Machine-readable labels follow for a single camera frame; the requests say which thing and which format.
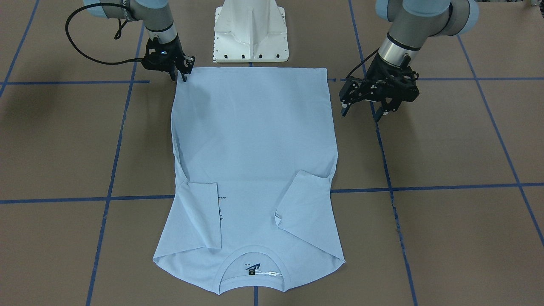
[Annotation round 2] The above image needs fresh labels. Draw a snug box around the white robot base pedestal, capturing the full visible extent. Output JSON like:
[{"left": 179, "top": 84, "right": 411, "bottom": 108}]
[{"left": 212, "top": 0, "right": 289, "bottom": 63}]

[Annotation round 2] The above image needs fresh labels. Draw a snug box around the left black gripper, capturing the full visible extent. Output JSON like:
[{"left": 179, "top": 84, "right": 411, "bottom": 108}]
[{"left": 339, "top": 54, "right": 419, "bottom": 123}]

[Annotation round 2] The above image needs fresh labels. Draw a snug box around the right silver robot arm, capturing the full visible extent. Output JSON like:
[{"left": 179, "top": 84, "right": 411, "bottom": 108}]
[{"left": 83, "top": 0, "right": 195, "bottom": 82}]

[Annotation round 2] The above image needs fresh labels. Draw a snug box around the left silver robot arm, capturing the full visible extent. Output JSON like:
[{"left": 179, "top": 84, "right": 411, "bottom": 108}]
[{"left": 339, "top": 0, "right": 479, "bottom": 122}]

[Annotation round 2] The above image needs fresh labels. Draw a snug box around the light blue t-shirt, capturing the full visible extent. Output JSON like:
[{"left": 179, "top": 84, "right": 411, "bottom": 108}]
[{"left": 152, "top": 67, "right": 345, "bottom": 295}]

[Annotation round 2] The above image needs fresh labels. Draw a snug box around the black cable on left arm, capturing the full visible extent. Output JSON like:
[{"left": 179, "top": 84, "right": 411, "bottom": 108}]
[{"left": 345, "top": 48, "right": 380, "bottom": 81}]

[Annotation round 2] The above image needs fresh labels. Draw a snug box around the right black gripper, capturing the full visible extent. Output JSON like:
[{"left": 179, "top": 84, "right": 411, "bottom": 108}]
[{"left": 142, "top": 35, "right": 196, "bottom": 82}]

